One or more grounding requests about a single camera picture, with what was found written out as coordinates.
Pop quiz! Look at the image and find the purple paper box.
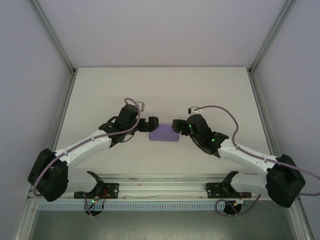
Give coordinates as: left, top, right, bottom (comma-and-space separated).
148, 123, 181, 143

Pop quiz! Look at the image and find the grey metal sheet panel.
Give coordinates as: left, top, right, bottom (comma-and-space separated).
27, 209, 300, 240

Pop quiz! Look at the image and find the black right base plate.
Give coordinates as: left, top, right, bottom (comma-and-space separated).
203, 182, 252, 200

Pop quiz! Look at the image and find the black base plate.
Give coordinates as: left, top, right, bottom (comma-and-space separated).
203, 182, 252, 200
73, 182, 120, 200

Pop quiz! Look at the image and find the aluminium mounting rail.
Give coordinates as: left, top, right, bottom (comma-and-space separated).
27, 174, 300, 201

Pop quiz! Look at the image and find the aluminium table side rail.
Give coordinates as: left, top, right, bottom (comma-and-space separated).
31, 71, 77, 181
248, 71, 295, 181

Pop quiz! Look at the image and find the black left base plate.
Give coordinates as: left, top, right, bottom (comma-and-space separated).
73, 182, 120, 200

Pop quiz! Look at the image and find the slotted grey cable duct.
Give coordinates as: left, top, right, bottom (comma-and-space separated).
37, 201, 251, 211

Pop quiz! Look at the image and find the aluminium frame post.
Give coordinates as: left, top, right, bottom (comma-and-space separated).
30, 0, 77, 75
248, 0, 297, 75

